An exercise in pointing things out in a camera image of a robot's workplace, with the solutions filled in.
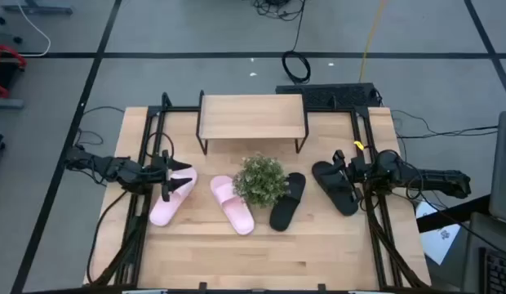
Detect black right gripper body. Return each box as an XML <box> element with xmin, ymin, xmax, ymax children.
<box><xmin>332</xmin><ymin>149</ymin><xmax>376</xmax><ymax>203</ymax></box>

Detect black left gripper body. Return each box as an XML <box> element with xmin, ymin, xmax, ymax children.
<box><xmin>151</xmin><ymin>149</ymin><xmax>175</xmax><ymax>203</ymax></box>

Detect black slide sandal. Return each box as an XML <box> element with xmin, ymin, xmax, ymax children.
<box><xmin>311</xmin><ymin>160</ymin><xmax>361</xmax><ymax>217</ymax></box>
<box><xmin>269</xmin><ymin>171</ymin><xmax>308</xmax><ymax>233</ymax></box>

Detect pink slide sandal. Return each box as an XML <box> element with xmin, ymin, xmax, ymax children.
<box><xmin>209</xmin><ymin>175</ymin><xmax>255</xmax><ymax>237</ymax></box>
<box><xmin>149</xmin><ymin>166</ymin><xmax>198</xmax><ymax>228</ymax></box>

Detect wooden shelf black metal legs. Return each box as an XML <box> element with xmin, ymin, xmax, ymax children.
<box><xmin>195</xmin><ymin>90</ymin><xmax>310</xmax><ymax>157</ymax></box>

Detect green potted plant black pot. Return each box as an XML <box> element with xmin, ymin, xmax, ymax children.
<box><xmin>232</xmin><ymin>152</ymin><xmax>291</xmax><ymax>209</ymax></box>

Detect black desk edge bar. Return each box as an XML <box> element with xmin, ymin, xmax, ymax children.
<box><xmin>415</xmin><ymin>194</ymin><xmax>492</xmax><ymax>234</ymax></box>

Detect white paper sheet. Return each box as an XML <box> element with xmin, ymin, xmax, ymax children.
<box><xmin>415</xmin><ymin>200</ymin><xmax>463</xmax><ymax>266</ymax></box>

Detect grey monitor back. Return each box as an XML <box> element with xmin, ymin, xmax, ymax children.
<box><xmin>487</xmin><ymin>110</ymin><xmax>506</xmax><ymax>228</ymax></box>

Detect black computer keyboard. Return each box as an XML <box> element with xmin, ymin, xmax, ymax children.
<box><xmin>478</xmin><ymin>246</ymin><xmax>506</xmax><ymax>294</ymax></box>

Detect grey metal floor bar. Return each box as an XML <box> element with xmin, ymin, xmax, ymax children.
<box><xmin>1</xmin><ymin>0</ymin><xmax>73</xmax><ymax>17</ymax></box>

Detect black metal table frame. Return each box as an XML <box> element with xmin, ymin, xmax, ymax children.
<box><xmin>113</xmin><ymin>91</ymin><xmax>406</xmax><ymax>294</ymax></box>

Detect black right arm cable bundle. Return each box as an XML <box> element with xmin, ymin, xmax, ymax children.
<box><xmin>360</xmin><ymin>183</ymin><xmax>430</xmax><ymax>290</ymax></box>

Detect thin black floor cable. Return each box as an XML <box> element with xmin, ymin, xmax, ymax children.
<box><xmin>74</xmin><ymin>105</ymin><xmax>126</xmax><ymax>147</ymax></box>
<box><xmin>390</xmin><ymin>109</ymin><xmax>499</xmax><ymax>140</ymax></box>

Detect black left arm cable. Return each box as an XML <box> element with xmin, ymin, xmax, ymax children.
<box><xmin>86</xmin><ymin>189</ymin><xmax>128</xmax><ymax>286</ymax></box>

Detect black coiled floor cable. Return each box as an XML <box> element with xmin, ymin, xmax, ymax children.
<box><xmin>251</xmin><ymin>0</ymin><xmax>313</xmax><ymax>85</ymax></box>

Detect yellow hanging cord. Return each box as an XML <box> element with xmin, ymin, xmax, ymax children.
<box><xmin>357</xmin><ymin>0</ymin><xmax>390</xmax><ymax>83</ymax></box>

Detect white floor cable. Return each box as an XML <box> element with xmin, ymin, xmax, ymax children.
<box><xmin>15</xmin><ymin>0</ymin><xmax>52</xmax><ymax>58</ymax></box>

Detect red chair frame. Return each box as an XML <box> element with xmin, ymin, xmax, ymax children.
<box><xmin>0</xmin><ymin>42</ymin><xmax>28</xmax><ymax>100</ymax></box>

